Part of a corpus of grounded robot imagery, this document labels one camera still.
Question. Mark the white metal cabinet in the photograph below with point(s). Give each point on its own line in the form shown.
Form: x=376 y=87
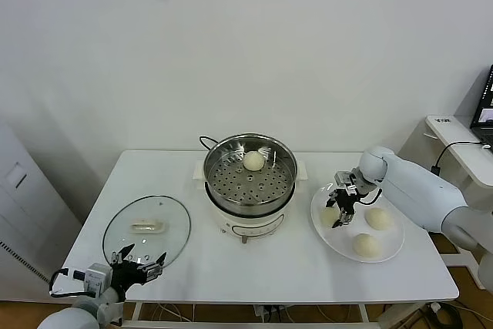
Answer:
x=23 y=209

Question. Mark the white table frame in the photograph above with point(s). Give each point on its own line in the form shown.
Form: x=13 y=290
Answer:
x=133 y=311

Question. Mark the black open laptop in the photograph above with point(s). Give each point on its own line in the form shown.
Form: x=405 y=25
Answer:
x=484 y=113

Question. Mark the round glass pot lid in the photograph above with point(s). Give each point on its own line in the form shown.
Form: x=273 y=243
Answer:
x=154 y=209

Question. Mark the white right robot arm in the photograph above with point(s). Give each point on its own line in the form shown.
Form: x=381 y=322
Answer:
x=416 y=190

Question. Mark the perforated steel steamer basket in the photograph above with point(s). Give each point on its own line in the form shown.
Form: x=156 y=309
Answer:
x=250 y=190

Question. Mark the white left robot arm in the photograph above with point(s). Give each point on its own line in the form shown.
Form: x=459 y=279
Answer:
x=73 y=319

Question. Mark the white power strip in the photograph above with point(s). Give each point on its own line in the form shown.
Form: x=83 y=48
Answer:
x=265 y=311

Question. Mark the small printed desk label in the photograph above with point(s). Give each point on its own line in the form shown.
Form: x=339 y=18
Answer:
x=443 y=120

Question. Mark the black laptop power adapter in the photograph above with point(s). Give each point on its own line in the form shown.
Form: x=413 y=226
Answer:
x=435 y=170

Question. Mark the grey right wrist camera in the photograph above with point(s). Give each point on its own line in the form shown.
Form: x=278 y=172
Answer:
x=343 y=177

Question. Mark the white electric cooker base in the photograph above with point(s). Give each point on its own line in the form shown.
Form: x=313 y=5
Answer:
x=250 y=225

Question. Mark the white steamed baozi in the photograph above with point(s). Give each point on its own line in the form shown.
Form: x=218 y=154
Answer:
x=379 y=218
x=327 y=217
x=253 y=160
x=366 y=245

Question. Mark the round white plate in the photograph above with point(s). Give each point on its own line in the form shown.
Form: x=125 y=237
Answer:
x=343 y=242

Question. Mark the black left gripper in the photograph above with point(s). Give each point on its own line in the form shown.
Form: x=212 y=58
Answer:
x=126 y=277

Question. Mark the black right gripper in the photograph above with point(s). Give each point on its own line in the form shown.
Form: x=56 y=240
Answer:
x=348 y=198

